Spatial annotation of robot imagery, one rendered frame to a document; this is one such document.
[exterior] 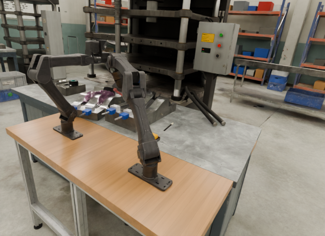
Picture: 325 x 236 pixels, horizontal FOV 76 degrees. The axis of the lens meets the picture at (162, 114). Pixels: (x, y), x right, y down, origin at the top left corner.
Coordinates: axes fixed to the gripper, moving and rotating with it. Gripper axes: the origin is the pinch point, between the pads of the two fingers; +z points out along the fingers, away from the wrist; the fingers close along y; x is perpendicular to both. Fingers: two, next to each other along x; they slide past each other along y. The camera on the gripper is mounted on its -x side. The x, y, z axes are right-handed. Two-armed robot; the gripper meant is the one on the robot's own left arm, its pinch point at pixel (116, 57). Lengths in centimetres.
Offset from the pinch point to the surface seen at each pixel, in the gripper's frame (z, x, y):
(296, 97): 362, 73, -102
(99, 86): 12.8, 28.3, 33.0
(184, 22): 61, -27, -12
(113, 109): -12.2, 29.5, -10.6
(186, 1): 61, -42, -13
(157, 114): 11.7, 34.3, -27.9
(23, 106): -18, 57, 102
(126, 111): -11.1, 28.6, -21.1
